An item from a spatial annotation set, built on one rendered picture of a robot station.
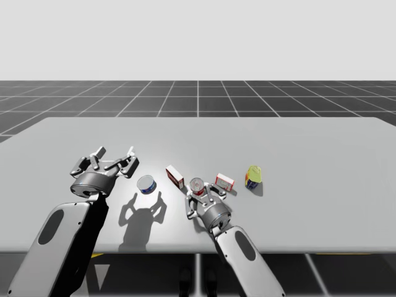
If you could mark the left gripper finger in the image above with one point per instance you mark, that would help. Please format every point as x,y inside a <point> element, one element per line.
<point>128,165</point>
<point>92,159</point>

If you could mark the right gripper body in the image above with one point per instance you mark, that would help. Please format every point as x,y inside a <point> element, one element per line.
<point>216,216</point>

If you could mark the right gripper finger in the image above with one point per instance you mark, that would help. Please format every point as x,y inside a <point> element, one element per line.
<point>213,192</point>
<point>192,208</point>

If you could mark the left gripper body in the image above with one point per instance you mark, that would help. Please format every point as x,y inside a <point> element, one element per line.
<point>92,183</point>

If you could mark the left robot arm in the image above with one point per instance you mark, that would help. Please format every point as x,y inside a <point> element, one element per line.
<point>55,247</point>

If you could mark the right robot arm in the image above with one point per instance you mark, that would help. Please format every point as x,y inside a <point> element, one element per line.
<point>244,263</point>

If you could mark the red and white can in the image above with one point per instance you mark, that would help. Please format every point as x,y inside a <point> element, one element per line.
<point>196,186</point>

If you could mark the blue flat can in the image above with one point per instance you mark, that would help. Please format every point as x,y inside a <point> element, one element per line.
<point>146,184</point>

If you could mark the green and blue rectangular can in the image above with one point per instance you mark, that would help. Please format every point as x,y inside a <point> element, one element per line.
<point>253,176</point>

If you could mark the red and white carton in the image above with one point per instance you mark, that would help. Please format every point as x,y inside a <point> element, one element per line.
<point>224,182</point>

